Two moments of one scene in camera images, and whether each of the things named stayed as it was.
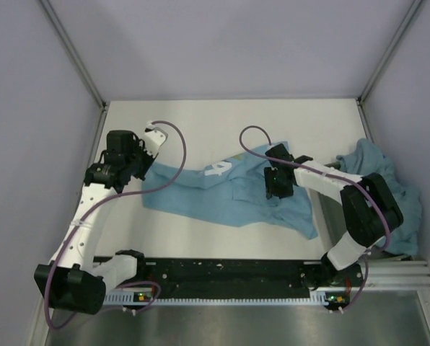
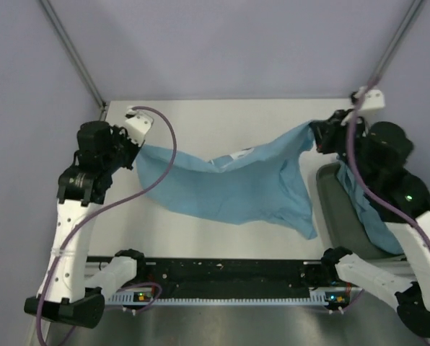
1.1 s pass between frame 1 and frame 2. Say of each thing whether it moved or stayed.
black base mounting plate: stayed
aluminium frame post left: stayed
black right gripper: moved
